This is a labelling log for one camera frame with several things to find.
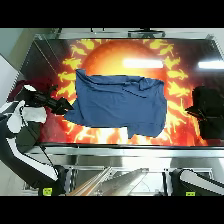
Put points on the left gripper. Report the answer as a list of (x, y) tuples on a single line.
[(55, 104)]

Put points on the blue T-shirt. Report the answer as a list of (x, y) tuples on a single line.
[(116, 103)]

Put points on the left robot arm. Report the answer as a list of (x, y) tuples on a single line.
[(23, 160)]

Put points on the white garment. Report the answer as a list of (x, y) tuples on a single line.
[(36, 115)]

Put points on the maroon garment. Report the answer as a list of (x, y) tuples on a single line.
[(18, 88)]

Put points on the dark grey garment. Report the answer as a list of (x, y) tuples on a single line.
[(28, 138)]

